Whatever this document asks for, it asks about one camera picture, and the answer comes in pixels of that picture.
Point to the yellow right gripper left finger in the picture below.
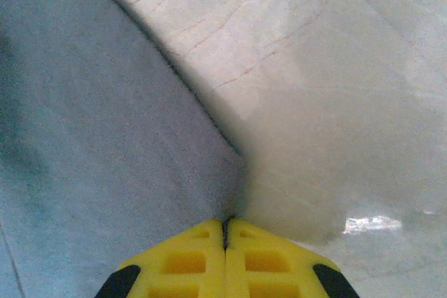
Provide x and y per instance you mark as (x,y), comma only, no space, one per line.
(181,263)

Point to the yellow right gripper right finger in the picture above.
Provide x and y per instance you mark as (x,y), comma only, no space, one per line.
(269,263)

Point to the blue-grey t-shirt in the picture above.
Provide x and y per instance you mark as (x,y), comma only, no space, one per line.
(87,130)

